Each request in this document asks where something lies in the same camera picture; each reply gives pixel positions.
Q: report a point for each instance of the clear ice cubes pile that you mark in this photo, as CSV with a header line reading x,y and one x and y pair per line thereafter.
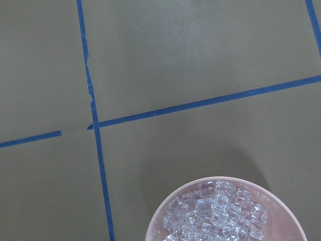
x,y
216,210

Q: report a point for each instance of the pink bowl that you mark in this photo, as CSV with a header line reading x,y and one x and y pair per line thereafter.
x,y
281,223

